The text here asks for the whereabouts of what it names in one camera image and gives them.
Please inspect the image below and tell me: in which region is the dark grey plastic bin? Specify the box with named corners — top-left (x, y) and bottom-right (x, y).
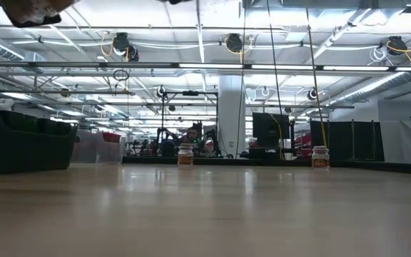
top-left (0, 105), bottom-right (78, 176)

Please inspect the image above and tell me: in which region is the clear plastic bin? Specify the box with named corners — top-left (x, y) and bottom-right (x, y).
top-left (70, 128), bottom-right (126, 166)

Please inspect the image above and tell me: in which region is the person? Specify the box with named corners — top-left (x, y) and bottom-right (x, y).
top-left (180, 125), bottom-right (206, 158)

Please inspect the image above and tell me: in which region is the white building column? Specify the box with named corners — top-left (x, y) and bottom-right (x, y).
top-left (218, 74), bottom-right (246, 156)

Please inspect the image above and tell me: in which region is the black background screen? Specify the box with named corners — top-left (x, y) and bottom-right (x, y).
top-left (251, 111), bottom-right (291, 149)

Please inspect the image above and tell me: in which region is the black partition panel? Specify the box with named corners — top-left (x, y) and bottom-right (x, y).
top-left (309, 119), bottom-right (385, 162)

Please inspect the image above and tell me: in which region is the white partition panel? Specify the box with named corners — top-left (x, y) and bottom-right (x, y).
top-left (379, 119), bottom-right (411, 164)

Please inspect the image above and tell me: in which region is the black gantry frame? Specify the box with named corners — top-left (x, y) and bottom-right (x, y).
top-left (160, 90), bottom-right (220, 158)

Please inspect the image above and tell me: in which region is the long black cable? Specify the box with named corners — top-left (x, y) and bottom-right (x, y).
top-left (265, 0), bottom-right (285, 158)

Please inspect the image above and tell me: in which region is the black aluminium table frame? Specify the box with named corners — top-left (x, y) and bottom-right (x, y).
top-left (121, 155), bottom-right (411, 176)

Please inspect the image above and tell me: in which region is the yellow cable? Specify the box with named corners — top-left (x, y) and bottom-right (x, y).
top-left (305, 0), bottom-right (328, 147)

